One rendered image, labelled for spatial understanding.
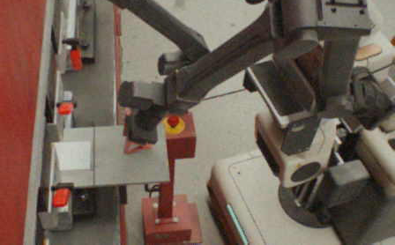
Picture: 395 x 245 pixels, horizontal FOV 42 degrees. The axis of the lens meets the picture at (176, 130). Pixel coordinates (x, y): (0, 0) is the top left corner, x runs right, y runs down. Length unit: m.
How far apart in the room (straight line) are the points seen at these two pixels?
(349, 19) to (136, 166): 0.67
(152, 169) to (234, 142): 1.36
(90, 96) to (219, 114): 1.22
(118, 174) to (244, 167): 0.99
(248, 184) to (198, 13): 1.46
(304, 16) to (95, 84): 0.96
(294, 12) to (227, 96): 2.02
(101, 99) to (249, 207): 0.80
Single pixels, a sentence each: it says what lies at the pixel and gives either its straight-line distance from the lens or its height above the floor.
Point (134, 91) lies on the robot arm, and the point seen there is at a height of 1.26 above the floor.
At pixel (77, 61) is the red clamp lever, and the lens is 1.26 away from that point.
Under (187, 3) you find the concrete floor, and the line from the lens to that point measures 3.34.
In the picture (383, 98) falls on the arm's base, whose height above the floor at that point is 1.21.
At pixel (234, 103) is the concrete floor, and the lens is 2.76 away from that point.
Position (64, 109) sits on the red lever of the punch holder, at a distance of 0.99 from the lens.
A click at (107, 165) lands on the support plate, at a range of 1.28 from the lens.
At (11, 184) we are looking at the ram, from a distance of 0.69.
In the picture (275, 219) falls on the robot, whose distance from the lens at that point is 2.06.
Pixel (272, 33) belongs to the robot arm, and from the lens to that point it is 0.82.
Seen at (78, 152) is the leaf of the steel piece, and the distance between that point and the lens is 1.31.
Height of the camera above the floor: 2.05
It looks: 52 degrees down
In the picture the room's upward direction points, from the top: 3 degrees clockwise
